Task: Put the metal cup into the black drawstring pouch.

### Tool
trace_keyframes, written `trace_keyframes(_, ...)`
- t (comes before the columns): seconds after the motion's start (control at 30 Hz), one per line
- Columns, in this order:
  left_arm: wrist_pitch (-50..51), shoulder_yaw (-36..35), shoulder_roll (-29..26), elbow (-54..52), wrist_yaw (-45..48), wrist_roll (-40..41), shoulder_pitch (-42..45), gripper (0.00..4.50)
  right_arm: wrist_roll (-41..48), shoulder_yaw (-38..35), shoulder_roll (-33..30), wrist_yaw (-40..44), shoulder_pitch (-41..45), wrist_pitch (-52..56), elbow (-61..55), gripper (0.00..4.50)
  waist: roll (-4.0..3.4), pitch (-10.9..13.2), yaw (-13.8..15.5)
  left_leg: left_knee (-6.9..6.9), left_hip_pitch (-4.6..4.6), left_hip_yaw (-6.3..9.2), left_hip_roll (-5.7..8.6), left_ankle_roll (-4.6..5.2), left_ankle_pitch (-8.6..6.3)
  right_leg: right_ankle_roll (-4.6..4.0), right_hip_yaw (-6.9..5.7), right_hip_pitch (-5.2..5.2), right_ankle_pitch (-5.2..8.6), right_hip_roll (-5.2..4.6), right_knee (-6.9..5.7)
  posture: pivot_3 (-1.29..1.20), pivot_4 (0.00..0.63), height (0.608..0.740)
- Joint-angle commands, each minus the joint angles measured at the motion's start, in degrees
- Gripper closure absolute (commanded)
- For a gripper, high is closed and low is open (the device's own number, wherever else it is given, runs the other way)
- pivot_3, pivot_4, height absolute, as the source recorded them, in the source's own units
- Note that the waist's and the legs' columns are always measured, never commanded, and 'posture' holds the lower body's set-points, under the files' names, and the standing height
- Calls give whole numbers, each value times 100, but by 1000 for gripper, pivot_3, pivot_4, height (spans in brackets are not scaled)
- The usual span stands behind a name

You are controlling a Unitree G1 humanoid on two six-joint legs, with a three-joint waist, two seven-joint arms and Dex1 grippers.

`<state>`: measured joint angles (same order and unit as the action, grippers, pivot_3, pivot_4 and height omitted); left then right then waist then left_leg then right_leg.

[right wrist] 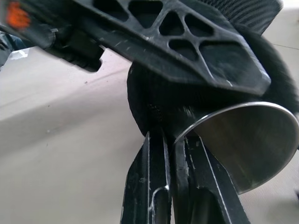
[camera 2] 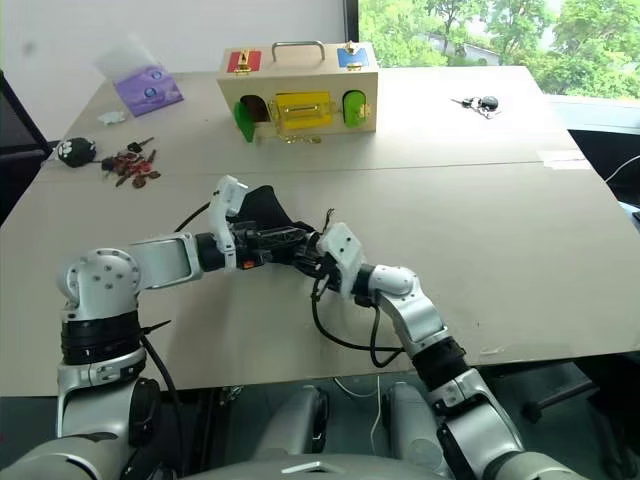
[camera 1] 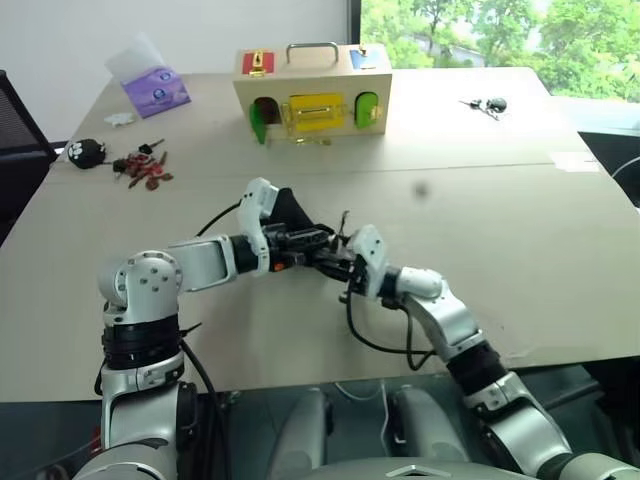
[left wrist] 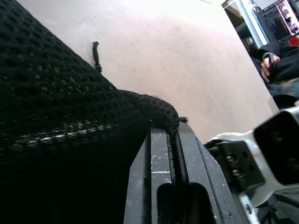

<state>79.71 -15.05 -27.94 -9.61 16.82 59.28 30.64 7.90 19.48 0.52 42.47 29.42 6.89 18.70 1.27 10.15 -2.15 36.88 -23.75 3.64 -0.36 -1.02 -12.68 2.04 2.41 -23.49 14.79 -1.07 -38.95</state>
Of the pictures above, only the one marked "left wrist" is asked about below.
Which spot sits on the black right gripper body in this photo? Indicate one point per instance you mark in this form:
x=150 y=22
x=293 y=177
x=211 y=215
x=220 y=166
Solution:
x=236 y=163

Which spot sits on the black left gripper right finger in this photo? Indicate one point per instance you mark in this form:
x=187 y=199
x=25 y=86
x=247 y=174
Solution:
x=201 y=172

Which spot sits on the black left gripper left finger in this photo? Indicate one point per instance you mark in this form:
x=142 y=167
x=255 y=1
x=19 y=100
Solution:
x=144 y=177

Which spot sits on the person's bare hand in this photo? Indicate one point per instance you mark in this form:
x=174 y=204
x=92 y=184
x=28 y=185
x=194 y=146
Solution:
x=266 y=66

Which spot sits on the person in dark jacket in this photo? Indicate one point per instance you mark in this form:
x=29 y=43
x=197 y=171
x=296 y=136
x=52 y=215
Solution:
x=289 y=60

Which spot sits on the colourful film strip poster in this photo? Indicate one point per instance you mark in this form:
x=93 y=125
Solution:
x=286 y=16

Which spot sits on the white metal rack frame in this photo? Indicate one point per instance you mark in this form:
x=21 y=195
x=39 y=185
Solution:
x=248 y=21

